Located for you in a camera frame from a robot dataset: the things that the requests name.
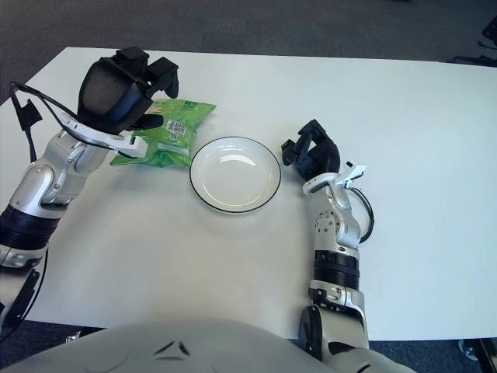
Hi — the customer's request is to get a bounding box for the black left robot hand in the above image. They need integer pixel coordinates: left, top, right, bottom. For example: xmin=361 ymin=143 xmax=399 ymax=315
xmin=75 ymin=46 xmax=180 ymax=135

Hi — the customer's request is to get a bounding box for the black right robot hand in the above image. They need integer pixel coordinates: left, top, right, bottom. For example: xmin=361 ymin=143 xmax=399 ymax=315
xmin=280 ymin=119 xmax=342 ymax=182

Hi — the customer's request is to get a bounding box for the white plate black rim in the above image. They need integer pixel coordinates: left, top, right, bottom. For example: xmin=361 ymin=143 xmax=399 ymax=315
xmin=189 ymin=136 xmax=282 ymax=214

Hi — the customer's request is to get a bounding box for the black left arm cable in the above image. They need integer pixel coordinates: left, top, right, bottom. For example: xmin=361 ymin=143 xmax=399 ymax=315
xmin=0 ymin=80 xmax=117 ymax=339

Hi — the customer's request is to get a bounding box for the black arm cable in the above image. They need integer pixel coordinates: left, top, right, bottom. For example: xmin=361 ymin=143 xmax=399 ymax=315
xmin=347 ymin=186 xmax=376 ymax=244
xmin=0 ymin=80 xmax=117 ymax=339

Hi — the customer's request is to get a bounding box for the table leg foot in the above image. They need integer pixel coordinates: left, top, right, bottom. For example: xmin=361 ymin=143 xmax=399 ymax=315
xmin=457 ymin=338 xmax=497 ymax=361

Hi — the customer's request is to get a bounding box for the grey robot torso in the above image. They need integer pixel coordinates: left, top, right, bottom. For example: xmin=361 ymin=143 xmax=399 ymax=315
xmin=0 ymin=319 xmax=420 ymax=373

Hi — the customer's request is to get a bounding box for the green snack bag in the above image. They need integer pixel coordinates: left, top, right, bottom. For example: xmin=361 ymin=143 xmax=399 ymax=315
xmin=109 ymin=98 xmax=217 ymax=169

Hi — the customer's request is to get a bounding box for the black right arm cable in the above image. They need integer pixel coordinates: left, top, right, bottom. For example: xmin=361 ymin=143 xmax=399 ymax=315
xmin=347 ymin=186 xmax=376 ymax=244

